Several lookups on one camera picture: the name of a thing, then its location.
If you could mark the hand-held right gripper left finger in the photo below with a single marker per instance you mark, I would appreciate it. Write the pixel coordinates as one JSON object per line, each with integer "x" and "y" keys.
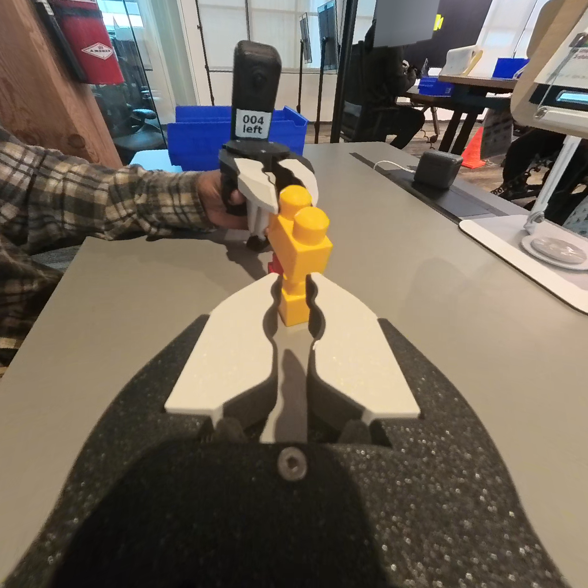
{"x": 220, "y": 358}

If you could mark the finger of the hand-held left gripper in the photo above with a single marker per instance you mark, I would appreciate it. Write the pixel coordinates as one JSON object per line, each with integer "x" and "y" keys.
{"x": 257, "y": 183}
{"x": 305, "y": 179}

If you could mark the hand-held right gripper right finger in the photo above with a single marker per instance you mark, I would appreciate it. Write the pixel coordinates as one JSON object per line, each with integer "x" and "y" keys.
{"x": 367, "y": 367}

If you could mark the yellow two-stud mega block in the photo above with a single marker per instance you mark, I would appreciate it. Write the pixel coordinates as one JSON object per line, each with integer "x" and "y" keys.
{"x": 298, "y": 257}

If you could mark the blue plastic bin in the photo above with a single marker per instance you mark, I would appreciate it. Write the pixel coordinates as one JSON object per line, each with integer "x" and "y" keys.
{"x": 193, "y": 133}

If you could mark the red mega block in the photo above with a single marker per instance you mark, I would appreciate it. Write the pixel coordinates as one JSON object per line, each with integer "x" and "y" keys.
{"x": 274, "y": 268}

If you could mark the yellow single-stud mega block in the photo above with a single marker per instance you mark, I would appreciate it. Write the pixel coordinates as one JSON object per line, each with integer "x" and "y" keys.
{"x": 294, "y": 307}

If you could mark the person's left forearm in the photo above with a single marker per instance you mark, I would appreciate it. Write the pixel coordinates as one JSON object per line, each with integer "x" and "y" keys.
{"x": 92, "y": 193}

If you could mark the person's left hand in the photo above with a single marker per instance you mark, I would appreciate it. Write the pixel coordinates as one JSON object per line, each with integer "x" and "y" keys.
{"x": 213, "y": 202}

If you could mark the black power adapter cube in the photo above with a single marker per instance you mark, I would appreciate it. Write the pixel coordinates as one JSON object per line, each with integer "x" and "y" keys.
{"x": 438, "y": 170}

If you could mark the small blue bin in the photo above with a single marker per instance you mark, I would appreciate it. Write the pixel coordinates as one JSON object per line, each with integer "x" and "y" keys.
{"x": 434, "y": 86}
{"x": 510, "y": 68}

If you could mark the orange traffic cone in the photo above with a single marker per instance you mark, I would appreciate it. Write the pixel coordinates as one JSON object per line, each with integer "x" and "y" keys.
{"x": 473, "y": 151}

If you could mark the red fire extinguisher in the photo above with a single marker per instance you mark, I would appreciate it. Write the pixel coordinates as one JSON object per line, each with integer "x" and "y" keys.
{"x": 87, "y": 41}

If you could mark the white document stand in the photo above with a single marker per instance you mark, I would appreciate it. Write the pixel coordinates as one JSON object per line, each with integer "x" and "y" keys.
{"x": 505, "y": 248}

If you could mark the wooden desk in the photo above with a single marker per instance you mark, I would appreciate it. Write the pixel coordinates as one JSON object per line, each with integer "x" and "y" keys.
{"x": 477, "y": 82}

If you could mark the dark monitor screen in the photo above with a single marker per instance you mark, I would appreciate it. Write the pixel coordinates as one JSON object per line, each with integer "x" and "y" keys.
{"x": 464, "y": 27}

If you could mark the black office chair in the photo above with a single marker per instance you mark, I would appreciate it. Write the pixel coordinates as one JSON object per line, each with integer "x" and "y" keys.
{"x": 528, "y": 160}

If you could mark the wooden pillar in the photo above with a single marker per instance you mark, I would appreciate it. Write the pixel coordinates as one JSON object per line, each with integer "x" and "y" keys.
{"x": 27, "y": 92}

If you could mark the small printed card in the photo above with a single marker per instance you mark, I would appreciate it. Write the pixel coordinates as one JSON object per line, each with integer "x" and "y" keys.
{"x": 579, "y": 220}

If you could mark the printed instruction sheet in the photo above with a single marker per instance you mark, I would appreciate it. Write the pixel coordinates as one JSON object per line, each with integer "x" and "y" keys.
{"x": 565, "y": 59}

